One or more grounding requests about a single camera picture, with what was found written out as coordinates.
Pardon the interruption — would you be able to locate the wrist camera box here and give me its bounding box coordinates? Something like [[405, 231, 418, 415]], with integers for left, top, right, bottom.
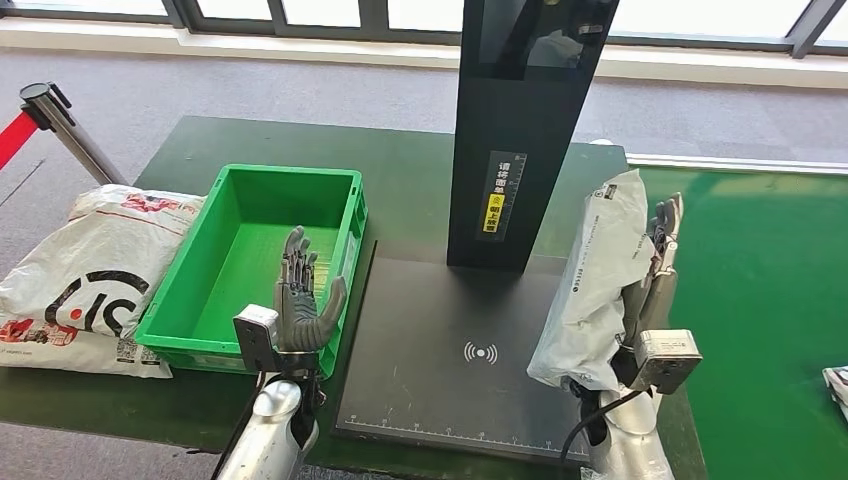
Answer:
[[233, 304, 281, 374], [629, 329, 704, 397]]

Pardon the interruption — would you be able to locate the silver stanchion post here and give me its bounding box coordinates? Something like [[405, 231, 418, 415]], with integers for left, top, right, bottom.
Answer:
[[19, 81, 128, 187]]

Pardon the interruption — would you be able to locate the dark window frame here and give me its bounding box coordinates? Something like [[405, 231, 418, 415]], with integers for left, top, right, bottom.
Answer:
[[0, 0, 848, 60]]

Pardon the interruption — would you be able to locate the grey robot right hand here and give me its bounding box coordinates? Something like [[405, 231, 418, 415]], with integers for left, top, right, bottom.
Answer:
[[621, 192, 686, 346]]

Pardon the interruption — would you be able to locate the green plastic crate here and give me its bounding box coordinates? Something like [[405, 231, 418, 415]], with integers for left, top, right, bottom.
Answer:
[[135, 164, 369, 380]]

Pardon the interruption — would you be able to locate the small white parcel bag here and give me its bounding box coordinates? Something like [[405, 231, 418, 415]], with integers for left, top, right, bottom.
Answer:
[[526, 168, 657, 392]]

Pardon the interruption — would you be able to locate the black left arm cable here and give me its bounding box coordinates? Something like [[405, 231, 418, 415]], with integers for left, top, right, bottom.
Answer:
[[210, 374, 268, 480]]

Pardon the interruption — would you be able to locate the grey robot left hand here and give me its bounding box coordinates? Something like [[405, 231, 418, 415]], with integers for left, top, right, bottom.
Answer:
[[273, 226, 349, 354]]

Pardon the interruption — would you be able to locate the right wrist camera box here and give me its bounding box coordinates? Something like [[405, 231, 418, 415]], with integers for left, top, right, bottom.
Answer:
[[629, 329, 704, 397]]

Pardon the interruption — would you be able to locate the white window sill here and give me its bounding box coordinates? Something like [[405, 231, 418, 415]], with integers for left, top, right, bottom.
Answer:
[[0, 17, 848, 91]]

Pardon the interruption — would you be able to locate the large white parcel bag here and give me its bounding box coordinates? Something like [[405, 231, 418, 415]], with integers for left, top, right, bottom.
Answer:
[[0, 184, 207, 380]]

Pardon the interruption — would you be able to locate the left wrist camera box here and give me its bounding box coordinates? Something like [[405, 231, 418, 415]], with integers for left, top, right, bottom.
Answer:
[[233, 304, 281, 374]]

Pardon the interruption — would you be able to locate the red barrier belt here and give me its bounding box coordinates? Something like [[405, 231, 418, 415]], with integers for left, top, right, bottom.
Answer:
[[0, 111, 40, 170]]

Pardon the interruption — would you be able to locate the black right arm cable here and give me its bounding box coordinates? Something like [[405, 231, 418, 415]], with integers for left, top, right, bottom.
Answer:
[[559, 389, 654, 466]]

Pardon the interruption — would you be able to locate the dark green table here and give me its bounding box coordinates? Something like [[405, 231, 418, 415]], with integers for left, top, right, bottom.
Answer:
[[0, 115, 707, 480]]

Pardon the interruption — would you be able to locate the black inbound scanner machine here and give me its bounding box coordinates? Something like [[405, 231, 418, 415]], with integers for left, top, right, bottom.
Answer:
[[334, 0, 621, 466]]

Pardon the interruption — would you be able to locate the black yellow ruler sticker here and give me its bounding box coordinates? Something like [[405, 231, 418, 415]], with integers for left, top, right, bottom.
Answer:
[[475, 150, 529, 243]]

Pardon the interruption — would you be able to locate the white parcel bag black logo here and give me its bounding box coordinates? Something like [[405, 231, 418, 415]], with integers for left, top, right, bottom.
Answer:
[[821, 366, 848, 425]]

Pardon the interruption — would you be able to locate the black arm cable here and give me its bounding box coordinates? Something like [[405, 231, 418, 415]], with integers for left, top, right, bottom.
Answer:
[[559, 389, 654, 466], [210, 374, 268, 480]]

